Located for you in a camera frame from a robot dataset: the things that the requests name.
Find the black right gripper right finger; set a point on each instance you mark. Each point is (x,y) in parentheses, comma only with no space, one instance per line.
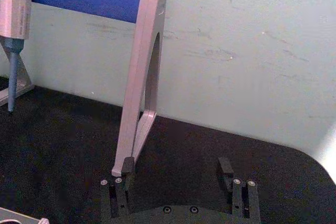
(225,169)

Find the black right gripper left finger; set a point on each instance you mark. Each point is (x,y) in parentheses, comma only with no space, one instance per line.
(128,169)

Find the black table cloth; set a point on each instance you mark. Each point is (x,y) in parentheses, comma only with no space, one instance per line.
(183,161)

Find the silver metal stand leg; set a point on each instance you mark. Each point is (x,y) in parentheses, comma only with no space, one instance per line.
(143,51)

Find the grey metal piece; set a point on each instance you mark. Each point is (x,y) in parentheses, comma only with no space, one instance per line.
(15,217)

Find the grey round rod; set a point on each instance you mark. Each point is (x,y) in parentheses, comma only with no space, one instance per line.
(13,77)

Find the silver angled foot bracket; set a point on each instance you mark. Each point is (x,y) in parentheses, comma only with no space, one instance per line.
(25,79)

